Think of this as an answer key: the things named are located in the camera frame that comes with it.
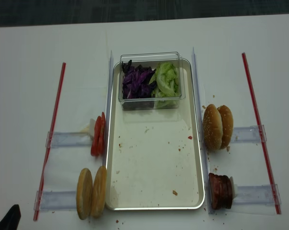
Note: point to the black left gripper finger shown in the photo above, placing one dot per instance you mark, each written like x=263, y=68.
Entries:
x=11, y=219

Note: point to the bun slice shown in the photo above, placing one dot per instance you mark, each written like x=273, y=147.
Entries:
x=84, y=194
x=99, y=192

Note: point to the clear holder behind bun slices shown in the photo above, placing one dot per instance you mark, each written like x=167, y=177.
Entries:
x=49, y=200

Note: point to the clear holder behind tomato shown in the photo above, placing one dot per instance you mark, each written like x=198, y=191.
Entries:
x=67, y=139

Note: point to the tomato slices stack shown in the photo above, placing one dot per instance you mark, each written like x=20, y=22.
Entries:
x=97, y=147

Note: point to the white pusher block tomato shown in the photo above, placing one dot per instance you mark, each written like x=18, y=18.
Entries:
x=91, y=128

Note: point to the green lettuce leaves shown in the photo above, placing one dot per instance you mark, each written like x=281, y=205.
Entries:
x=167, y=80

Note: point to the sliced meat patties stack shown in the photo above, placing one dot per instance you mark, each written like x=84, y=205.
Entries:
x=221, y=191

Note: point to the white pusher block meat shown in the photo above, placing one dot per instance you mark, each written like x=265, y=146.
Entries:
x=233, y=188

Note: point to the clear holder behind meat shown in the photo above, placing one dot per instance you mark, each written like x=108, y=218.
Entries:
x=256, y=194

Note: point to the white metal tray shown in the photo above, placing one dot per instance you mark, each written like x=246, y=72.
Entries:
x=153, y=159

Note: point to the left red strip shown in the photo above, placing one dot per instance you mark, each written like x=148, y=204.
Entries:
x=53, y=122

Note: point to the red strip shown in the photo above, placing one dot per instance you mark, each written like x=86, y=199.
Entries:
x=264, y=146
x=53, y=122

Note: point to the purple cabbage pieces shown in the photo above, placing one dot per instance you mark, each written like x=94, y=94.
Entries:
x=137, y=81

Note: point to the clear plastic salad box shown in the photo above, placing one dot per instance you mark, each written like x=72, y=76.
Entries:
x=150, y=60

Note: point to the sesame bun top front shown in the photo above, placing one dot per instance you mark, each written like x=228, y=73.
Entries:
x=212, y=127

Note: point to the sesame bun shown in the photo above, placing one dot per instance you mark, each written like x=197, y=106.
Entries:
x=212, y=127
x=227, y=125

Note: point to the sesame bun top rear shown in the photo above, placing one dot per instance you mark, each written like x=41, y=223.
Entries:
x=227, y=125

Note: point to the clear holder behind sesame buns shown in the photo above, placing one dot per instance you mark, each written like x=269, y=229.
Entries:
x=249, y=134

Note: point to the right red strip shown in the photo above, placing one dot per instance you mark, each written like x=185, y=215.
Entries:
x=264, y=146

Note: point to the left clear vertical rail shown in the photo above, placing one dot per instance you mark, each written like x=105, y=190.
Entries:
x=109, y=88

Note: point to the clear vertical rail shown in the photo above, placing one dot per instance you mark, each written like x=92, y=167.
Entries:
x=109, y=88
x=203, y=150

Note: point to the right clear vertical rail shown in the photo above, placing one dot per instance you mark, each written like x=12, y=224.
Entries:
x=203, y=150

